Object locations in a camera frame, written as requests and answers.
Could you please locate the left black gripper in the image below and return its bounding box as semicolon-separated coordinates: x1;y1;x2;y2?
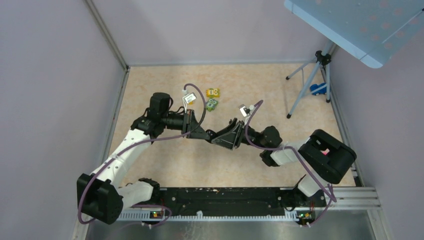
161;108;210;140

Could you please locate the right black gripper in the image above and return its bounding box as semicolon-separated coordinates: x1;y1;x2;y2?
211;117;268;150

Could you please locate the black earbud charging case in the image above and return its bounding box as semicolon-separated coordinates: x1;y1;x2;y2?
206;129;217;143

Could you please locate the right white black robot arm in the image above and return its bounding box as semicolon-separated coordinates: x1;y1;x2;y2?
206;118;357;206

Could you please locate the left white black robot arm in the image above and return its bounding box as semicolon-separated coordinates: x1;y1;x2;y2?
77;90;197;225

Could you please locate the green number block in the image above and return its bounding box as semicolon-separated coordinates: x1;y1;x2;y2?
206;98;219;112

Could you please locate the yellow number block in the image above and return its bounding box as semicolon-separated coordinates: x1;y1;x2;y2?
206;88;221;98

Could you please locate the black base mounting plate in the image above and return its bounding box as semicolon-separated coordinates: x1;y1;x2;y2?
144;187;327;217

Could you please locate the blue toy car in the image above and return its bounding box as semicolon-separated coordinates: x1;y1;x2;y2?
309;82;327;96

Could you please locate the light blue tripod stand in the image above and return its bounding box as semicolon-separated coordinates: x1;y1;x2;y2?
285;40;335;119

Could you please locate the light blue calibration board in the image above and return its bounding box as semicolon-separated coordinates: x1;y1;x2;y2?
284;0;424;69

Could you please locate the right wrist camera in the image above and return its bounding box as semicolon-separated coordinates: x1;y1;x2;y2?
238;104;256;125

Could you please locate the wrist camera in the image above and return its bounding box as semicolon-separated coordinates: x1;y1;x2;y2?
238;104;256;125
182;89;197;113

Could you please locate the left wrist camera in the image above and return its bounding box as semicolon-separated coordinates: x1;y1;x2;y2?
182;89;197;113

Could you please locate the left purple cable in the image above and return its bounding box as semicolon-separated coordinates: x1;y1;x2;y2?
77;83;208;229

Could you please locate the white cable duct strip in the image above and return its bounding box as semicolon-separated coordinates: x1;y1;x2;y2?
117;210;299;222

